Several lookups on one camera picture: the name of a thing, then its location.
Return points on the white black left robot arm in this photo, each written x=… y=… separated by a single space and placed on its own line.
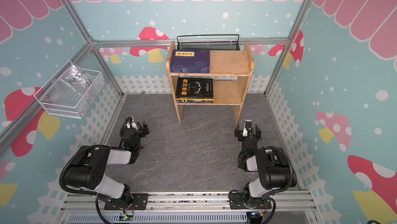
x=85 y=174

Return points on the wooden two-tier bookshelf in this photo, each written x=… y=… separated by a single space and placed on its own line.
x=229 y=63

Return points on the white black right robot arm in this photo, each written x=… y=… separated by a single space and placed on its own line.
x=274 y=168

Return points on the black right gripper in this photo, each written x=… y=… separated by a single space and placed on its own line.
x=248 y=132

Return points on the black book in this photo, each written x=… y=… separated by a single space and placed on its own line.
x=195 y=89

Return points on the black wire mesh basket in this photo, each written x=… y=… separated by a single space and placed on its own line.
x=208 y=42

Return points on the yellow cover book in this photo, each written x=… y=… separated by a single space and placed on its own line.
x=195 y=101

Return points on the navy book yellow label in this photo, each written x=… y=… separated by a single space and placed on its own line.
x=190 y=59
x=195 y=68

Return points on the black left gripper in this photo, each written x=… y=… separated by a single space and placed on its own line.
x=146 y=129

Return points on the white wire wall basket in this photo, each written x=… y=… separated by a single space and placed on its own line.
x=49 y=95

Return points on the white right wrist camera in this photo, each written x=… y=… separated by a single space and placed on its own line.
x=247 y=131

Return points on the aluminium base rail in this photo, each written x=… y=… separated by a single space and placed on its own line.
x=291 y=207

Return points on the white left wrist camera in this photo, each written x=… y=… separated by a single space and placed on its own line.
x=135 y=125

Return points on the clear plastic bag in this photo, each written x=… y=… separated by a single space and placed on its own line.
x=76 y=88

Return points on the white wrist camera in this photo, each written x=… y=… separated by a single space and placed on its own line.
x=247 y=131
x=135 y=125

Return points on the blue book small yellow label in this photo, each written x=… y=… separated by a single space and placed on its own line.
x=190 y=72

